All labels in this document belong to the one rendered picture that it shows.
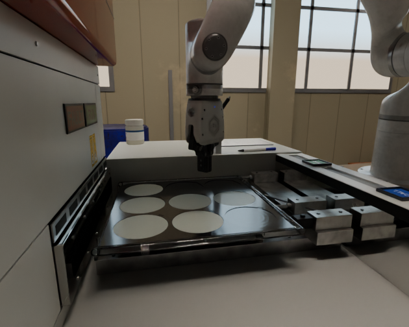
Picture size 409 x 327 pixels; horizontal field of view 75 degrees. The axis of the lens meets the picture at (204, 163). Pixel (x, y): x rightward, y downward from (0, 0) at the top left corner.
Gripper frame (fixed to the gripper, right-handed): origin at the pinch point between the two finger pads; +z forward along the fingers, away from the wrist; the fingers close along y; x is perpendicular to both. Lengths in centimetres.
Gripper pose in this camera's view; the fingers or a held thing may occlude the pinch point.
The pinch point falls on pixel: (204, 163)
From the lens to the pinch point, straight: 65.0
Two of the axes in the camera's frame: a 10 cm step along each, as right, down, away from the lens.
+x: -8.0, -1.4, 5.9
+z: 0.0, 9.7, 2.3
